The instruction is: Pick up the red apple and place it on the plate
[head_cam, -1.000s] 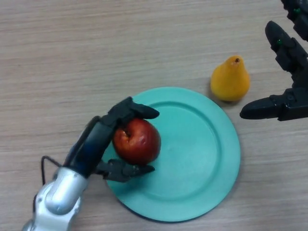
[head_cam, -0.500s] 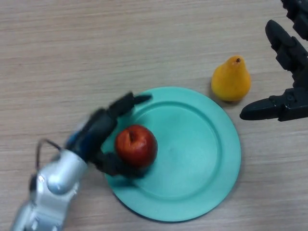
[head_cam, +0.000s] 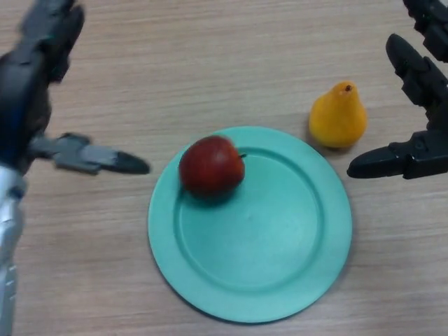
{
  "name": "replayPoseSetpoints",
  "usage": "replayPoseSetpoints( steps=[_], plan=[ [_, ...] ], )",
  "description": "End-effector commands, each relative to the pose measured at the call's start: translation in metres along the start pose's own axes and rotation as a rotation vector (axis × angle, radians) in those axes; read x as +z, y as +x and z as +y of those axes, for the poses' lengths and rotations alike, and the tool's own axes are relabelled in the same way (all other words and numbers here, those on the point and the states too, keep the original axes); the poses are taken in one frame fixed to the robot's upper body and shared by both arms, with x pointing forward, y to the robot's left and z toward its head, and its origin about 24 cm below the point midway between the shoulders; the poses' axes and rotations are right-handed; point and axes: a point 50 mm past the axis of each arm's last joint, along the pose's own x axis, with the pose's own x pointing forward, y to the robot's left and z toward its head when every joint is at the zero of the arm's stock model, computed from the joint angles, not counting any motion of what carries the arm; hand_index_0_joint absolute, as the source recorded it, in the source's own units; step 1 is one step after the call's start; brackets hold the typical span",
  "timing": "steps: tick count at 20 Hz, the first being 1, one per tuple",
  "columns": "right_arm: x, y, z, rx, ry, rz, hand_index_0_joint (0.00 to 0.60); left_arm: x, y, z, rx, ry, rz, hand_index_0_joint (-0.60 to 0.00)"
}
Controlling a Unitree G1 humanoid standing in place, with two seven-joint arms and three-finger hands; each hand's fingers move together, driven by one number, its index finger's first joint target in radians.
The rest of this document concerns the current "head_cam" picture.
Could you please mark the green round plate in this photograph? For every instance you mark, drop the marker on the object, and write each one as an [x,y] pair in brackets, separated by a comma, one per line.
[250,224]

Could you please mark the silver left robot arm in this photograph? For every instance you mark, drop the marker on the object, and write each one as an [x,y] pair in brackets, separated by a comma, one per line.
[8,245]

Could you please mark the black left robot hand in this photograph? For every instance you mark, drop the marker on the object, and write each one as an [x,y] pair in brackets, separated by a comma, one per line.
[24,91]

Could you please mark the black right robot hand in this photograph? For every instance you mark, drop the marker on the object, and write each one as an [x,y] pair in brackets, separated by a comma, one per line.
[423,133]

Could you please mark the red apple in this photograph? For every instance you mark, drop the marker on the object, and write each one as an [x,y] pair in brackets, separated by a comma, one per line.
[211,166]

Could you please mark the yellow pear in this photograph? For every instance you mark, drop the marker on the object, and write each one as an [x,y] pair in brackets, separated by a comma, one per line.
[337,119]

